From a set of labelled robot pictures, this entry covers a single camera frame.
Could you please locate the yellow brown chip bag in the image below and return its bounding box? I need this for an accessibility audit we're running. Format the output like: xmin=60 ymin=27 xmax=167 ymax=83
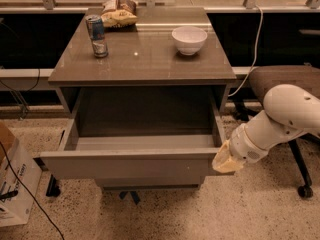
xmin=101 ymin=0 xmax=138 ymax=28

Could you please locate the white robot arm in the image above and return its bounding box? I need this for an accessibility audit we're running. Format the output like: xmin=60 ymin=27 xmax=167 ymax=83
xmin=212 ymin=84 xmax=320 ymax=173

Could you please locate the black floor cable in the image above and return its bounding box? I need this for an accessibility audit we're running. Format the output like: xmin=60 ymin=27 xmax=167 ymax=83
xmin=0 ymin=140 xmax=66 ymax=240

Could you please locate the white cardboard box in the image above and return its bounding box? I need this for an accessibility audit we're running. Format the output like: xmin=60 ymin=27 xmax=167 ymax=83
xmin=0 ymin=123 xmax=41 ymax=227

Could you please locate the white ceramic bowl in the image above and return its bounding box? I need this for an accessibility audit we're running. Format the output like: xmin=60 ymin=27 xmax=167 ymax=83
xmin=172 ymin=26 xmax=207 ymax=55

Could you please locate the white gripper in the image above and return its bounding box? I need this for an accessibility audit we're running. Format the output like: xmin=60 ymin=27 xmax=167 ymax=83
xmin=212 ymin=124 xmax=268 ymax=173

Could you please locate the grey office chair black base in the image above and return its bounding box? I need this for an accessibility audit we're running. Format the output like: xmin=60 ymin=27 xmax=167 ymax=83
xmin=234 ymin=65 xmax=320 ymax=198

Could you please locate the blue silver drink can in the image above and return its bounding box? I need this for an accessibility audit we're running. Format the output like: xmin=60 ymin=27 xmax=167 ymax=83
xmin=85 ymin=15 xmax=108 ymax=58

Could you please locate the grey drawer cabinet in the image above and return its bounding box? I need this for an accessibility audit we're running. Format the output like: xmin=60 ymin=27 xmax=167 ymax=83
xmin=49 ymin=7 xmax=236 ymax=193

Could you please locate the grey top drawer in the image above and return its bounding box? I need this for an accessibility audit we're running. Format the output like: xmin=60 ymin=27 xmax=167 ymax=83
xmin=40 ymin=86 xmax=225 ymax=185

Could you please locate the white hanging cable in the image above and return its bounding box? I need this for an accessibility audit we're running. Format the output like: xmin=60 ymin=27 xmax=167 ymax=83
xmin=227 ymin=4 xmax=264 ymax=98

